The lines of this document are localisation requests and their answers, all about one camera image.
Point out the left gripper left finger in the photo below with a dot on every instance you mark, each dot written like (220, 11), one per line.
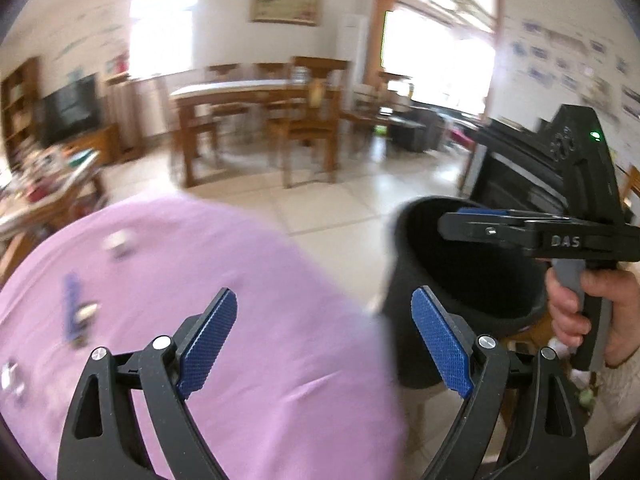
(102, 438)

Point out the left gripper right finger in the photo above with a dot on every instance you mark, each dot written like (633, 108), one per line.
(519, 418)

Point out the black round trash bin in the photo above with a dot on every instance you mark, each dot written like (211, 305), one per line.
(497, 291)

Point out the right hand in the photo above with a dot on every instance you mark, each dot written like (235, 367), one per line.
(570, 326)

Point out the blue small tube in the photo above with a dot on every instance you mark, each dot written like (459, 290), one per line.
(79, 315)

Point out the white bottle cap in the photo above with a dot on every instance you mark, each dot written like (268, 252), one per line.
(119, 243)

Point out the purple tablecloth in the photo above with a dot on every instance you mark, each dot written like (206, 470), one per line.
(302, 387)

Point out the wooden coffee table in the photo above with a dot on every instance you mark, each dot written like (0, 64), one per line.
(27, 219)

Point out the wooden dining chair front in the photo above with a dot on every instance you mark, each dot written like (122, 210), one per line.
(312, 104)

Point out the white standing air conditioner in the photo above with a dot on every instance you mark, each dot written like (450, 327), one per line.
(352, 44)

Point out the black flat television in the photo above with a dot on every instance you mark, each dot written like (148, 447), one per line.
(71, 110)

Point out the wooden dining table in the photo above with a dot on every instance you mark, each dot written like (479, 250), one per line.
(201, 108)

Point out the wooden bookshelf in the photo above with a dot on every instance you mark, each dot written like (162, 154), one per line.
(20, 104)

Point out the framed wall picture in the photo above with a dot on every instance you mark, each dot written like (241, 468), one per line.
(291, 12)

